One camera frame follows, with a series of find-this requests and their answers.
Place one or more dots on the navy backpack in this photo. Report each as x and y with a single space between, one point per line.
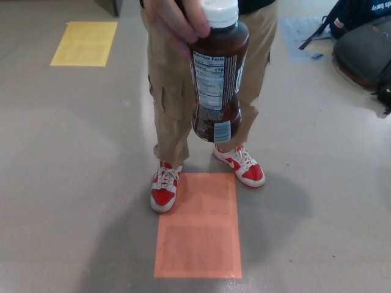
360 15

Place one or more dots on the black shirt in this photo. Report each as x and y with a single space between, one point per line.
259 4

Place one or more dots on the person's left red white sneaker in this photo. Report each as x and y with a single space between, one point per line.
250 174

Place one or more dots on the dark furniture base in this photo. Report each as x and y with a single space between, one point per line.
113 6

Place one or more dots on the blue tape scrap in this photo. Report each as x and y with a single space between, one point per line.
317 55

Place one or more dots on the brown protein shake bottle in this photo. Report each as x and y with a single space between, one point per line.
214 76

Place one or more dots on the person's red white sneaker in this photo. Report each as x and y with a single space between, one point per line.
250 174
162 195

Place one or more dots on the khaki cargo pants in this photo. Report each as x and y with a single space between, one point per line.
171 100

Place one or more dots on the person's right hand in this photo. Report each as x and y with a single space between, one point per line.
174 21

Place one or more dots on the yellow paper sheet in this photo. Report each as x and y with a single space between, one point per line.
82 42

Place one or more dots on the blue paper sheet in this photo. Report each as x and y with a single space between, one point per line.
293 33

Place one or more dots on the person's right red white sneaker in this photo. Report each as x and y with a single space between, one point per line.
162 195

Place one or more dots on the orange paper sheet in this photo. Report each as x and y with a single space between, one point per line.
198 232

